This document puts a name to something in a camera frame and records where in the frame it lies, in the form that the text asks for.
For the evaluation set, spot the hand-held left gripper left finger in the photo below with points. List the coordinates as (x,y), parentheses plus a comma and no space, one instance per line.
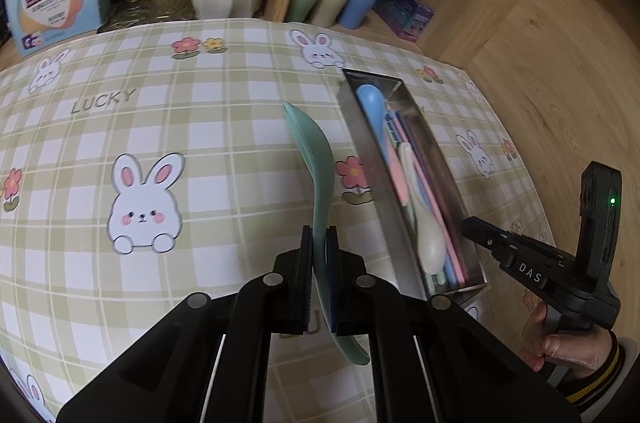
(306,293)

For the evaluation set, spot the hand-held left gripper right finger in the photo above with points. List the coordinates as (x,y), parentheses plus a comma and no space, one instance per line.
(332,263)

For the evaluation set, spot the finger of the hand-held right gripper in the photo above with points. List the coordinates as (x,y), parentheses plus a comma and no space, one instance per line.
(525,263)

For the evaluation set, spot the pink chopstick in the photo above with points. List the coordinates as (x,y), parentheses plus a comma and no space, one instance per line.
(457,258)

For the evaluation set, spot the blue chopstick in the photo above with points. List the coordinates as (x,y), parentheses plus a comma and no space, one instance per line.
(450,274)

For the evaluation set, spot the green chopstick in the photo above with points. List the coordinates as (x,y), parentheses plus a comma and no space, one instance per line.
(439,280)

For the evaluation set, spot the beige spoon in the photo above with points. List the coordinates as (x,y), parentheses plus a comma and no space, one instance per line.
(430,243)

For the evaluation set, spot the stainless steel utensil tray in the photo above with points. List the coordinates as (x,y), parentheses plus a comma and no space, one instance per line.
(370,163)

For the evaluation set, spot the pink spoon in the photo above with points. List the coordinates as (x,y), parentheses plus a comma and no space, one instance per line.
(397,178)

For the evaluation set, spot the teal spoon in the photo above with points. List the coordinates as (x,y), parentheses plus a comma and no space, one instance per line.
(312,143)

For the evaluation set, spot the blue spoon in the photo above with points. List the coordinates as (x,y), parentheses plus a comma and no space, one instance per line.
(371,100)

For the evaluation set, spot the person's right forearm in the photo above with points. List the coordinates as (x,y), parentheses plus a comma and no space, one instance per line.
(617,373)

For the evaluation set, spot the person's right hand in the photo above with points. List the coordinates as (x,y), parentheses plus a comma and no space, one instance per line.
(580,350)

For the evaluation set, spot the plaid bunny print tablecloth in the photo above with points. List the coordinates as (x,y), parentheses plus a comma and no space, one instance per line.
(150,128)

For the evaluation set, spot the blue cup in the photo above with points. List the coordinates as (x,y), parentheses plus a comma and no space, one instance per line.
(357,8)

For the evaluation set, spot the purple box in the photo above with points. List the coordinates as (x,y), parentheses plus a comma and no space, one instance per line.
(405,15)

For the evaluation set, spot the beige cup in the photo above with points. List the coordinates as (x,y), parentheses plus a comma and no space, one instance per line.
(330,3)

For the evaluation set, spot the gold tin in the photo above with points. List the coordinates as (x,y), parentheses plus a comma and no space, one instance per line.
(145,10)

